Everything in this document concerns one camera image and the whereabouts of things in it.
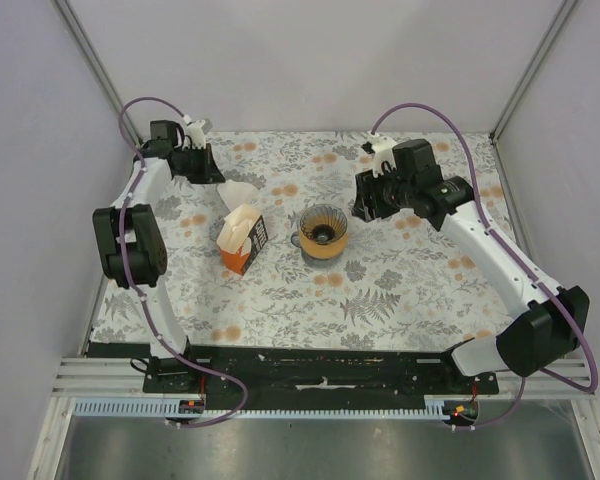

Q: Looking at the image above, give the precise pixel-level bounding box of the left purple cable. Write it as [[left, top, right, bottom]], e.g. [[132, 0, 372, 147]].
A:
[[117, 95, 249, 431]]

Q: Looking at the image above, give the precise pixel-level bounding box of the glass cone dripper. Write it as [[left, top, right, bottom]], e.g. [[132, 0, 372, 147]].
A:
[[298, 204, 349, 259]]

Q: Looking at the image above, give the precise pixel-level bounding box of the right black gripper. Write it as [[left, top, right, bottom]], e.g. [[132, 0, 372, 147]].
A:
[[351, 163, 416, 224]]

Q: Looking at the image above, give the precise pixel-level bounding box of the wooden dripper ring holder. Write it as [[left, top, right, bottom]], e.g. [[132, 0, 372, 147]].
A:
[[298, 220, 349, 260]]

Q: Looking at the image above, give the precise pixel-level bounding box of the orange coffee filter box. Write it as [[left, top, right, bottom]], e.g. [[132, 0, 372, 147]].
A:
[[218, 212, 269, 276]]

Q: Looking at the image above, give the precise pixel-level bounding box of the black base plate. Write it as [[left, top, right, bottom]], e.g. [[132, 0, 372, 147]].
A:
[[142, 342, 500, 407]]

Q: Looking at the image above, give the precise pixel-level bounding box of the white slotted cable duct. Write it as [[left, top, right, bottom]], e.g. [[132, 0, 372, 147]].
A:
[[73, 394, 481, 419]]

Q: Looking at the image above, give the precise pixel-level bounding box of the stack of paper filters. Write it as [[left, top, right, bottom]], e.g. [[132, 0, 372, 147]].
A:
[[217, 204, 261, 254]]

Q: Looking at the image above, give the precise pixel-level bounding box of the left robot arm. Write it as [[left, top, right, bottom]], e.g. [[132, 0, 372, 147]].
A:
[[92, 115, 225, 393]]

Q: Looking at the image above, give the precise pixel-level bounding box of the floral table mat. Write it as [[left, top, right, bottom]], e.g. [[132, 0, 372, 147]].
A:
[[87, 130, 548, 354]]

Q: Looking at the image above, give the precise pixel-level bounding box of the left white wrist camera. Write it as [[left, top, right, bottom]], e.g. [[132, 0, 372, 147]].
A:
[[182, 115, 212, 150]]

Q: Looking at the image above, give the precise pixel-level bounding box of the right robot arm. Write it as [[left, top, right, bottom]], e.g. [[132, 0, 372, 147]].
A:
[[352, 134, 589, 394]]

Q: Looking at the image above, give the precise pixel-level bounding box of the aluminium frame rail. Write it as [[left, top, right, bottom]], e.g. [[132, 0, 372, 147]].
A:
[[52, 358, 593, 400]]

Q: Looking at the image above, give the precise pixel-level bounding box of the glass coffee server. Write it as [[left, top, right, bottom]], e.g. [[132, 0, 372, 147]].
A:
[[291, 231, 349, 268]]

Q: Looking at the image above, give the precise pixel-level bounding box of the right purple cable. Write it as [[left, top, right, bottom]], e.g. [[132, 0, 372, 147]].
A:
[[369, 102, 598, 434]]

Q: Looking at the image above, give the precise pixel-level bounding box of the single white paper filter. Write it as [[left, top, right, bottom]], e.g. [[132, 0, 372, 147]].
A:
[[216, 180, 259, 212]]

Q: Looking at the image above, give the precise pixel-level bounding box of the purple cable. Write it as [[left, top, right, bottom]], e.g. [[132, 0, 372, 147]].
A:
[[117, 95, 249, 431], [369, 102, 598, 434]]

